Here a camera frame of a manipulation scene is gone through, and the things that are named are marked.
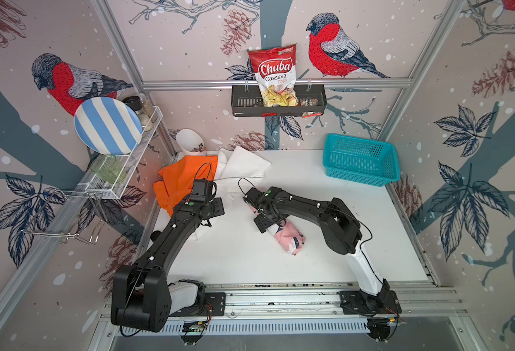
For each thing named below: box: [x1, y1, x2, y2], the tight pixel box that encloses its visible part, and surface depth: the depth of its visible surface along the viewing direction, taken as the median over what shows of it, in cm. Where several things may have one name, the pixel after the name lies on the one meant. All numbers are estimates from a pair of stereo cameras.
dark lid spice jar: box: [122, 95, 153, 132], surface depth 82 cm
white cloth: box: [193, 145, 273, 241], surface depth 110 cm
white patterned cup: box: [175, 127, 207, 157], surface depth 113 cm
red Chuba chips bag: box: [247, 43, 299, 107], surface depth 83 cm
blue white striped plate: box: [73, 96, 143, 157], surface depth 74 cm
